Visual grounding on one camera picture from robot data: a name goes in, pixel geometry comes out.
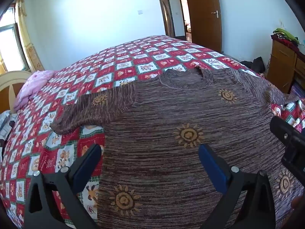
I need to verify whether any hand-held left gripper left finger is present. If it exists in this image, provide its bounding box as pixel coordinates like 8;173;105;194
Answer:
24;144;103;229

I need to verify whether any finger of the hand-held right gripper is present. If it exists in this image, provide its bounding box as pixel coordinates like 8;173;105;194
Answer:
270;116;305;172

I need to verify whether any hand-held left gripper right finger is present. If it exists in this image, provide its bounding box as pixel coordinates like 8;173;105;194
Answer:
198;144;277;229

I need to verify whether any brown knit sweater sun print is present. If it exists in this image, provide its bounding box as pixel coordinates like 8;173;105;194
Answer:
51;67;305;229

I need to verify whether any pile of clothes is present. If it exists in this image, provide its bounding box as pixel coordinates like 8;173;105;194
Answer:
270;27;301;46

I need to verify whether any blue box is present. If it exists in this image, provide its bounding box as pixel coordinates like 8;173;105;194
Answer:
291;82;305;99

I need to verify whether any wooden cabinet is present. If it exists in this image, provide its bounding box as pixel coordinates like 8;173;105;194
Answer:
266;35;305;93

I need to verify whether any red checked printed quilt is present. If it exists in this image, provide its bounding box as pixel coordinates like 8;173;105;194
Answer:
0;35;305;229

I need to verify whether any white patterned cloth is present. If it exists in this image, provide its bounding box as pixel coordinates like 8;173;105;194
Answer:
0;111;18;148

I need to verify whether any pink cloth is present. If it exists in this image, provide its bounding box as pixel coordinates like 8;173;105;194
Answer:
13;70;55;111

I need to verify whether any cream headboard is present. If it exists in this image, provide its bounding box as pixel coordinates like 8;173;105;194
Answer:
0;70;32;115

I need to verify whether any yellow curtain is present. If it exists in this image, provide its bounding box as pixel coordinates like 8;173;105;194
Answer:
15;0;44;73

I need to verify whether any window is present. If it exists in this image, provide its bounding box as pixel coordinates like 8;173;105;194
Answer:
0;7;26;74

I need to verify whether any wooden door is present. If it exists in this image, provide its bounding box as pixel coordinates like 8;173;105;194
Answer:
183;0;222;53

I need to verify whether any dark wooden door frame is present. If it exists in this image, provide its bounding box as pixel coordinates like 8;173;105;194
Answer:
155;0;175;37

